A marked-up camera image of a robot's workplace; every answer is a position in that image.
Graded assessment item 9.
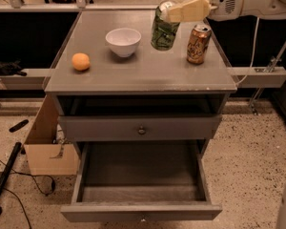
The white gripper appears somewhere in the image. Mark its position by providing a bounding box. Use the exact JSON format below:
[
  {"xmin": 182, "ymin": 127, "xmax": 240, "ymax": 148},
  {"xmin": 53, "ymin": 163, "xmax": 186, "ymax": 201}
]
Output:
[{"xmin": 167, "ymin": 0, "xmax": 244, "ymax": 23}]

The green soda can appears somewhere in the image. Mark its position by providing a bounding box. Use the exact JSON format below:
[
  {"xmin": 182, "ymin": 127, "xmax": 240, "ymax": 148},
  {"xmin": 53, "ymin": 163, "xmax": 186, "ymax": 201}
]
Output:
[{"xmin": 151, "ymin": 1, "xmax": 179, "ymax": 51}]

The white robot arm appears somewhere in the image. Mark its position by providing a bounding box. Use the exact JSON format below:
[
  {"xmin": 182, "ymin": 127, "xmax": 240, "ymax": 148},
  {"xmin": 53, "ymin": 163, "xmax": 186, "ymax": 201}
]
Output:
[{"xmin": 165, "ymin": 0, "xmax": 286, "ymax": 229}]

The gold soda can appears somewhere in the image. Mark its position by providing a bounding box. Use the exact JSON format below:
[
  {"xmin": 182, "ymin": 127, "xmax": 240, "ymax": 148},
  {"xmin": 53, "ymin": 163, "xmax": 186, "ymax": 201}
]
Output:
[{"xmin": 187, "ymin": 24, "xmax": 212, "ymax": 65}]

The grey wooden drawer cabinet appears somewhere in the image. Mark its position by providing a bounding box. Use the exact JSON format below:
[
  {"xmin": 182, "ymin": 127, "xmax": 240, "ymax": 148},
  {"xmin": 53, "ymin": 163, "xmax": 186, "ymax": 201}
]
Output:
[{"xmin": 42, "ymin": 9, "xmax": 238, "ymax": 164}]

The closed grey top drawer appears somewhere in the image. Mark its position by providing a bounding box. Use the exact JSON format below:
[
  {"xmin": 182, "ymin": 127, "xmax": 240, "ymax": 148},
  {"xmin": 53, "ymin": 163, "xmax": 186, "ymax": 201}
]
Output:
[{"xmin": 58, "ymin": 114, "xmax": 221, "ymax": 141}]

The open grey middle drawer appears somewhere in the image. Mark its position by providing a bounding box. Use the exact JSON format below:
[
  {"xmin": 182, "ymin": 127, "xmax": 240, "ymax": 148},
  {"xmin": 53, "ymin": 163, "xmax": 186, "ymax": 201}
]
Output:
[{"xmin": 61, "ymin": 141, "xmax": 222, "ymax": 222}]

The white ceramic bowl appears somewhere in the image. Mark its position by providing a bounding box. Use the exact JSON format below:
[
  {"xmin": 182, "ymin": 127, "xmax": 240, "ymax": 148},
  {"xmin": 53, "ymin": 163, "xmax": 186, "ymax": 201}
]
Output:
[{"xmin": 105, "ymin": 28, "xmax": 141, "ymax": 57}]

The orange fruit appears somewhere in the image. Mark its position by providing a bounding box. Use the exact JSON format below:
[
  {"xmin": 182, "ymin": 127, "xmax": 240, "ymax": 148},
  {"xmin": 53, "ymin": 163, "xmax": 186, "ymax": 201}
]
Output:
[{"xmin": 71, "ymin": 52, "xmax": 90, "ymax": 71}]

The small black floor object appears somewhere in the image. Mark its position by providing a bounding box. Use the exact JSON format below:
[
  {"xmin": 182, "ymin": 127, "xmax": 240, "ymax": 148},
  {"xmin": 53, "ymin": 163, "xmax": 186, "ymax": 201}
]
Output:
[{"xmin": 9, "ymin": 119, "xmax": 29, "ymax": 133}]

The cardboard box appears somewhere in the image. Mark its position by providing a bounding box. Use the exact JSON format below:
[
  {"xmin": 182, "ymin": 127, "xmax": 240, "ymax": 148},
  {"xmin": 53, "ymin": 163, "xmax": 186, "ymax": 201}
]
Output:
[{"xmin": 24, "ymin": 95, "xmax": 79, "ymax": 176}]

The black pole on floor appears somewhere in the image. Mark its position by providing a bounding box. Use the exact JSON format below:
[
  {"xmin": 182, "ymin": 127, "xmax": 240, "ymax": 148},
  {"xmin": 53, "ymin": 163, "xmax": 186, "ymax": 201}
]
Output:
[{"xmin": 0, "ymin": 142, "xmax": 22, "ymax": 215}]

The white cable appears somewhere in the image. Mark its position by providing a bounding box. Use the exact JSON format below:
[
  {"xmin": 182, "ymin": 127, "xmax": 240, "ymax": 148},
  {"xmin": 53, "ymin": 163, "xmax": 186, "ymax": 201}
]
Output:
[{"xmin": 235, "ymin": 16, "xmax": 261, "ymax": 88}]

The black cloth on rail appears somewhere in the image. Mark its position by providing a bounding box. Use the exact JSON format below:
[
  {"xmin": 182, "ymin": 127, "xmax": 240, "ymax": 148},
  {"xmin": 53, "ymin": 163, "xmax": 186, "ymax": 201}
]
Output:
[{"xmin": 0, "ymin": 60, "xmax": 27, "ymax": 76}]

